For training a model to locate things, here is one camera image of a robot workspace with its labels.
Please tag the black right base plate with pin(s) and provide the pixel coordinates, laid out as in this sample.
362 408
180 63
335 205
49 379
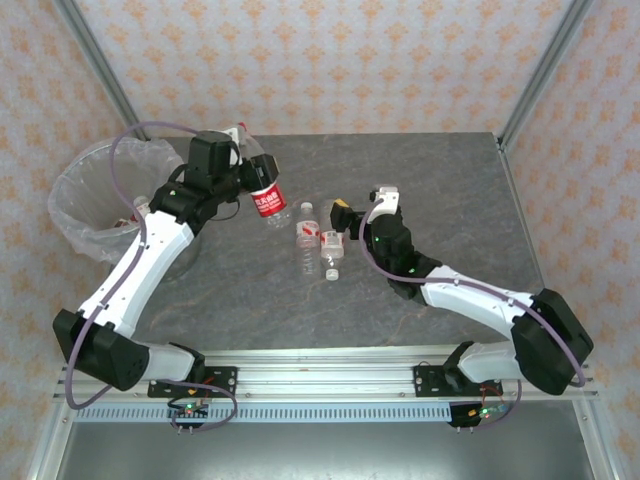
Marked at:
425 380

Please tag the clear bottle red white label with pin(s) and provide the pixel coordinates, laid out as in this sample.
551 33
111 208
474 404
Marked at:
307 235
331 255
127 222

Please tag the aluminium frame post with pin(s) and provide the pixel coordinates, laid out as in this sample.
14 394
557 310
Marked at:
100 65
545 65

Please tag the left controller board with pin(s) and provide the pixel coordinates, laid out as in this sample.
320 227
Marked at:
190 407

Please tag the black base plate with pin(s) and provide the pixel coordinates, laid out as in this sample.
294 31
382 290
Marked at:
425 380
220 377

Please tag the right controller board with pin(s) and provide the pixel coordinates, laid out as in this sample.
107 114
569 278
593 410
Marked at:
475 414

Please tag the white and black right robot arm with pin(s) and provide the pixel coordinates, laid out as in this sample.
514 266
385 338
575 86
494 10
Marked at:
470 300

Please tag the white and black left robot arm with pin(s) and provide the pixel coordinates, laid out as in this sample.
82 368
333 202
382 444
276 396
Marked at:
145 260

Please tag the controller board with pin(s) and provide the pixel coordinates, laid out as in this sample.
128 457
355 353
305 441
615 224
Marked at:
475 414
190 407

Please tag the red label red cap bottle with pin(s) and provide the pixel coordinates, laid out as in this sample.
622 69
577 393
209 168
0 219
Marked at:
270 200

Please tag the clear plastic-lined bin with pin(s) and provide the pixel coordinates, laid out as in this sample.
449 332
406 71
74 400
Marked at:
65 210

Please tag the grey metal panel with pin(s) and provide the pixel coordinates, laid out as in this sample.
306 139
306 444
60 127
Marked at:
320 452

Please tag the aluminium mounting rail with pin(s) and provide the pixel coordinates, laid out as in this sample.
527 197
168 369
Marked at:
325 372

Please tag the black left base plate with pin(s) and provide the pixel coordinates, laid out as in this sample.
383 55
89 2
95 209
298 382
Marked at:
220 377

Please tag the round metal bin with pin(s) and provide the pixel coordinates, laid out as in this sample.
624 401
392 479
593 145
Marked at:
192 252

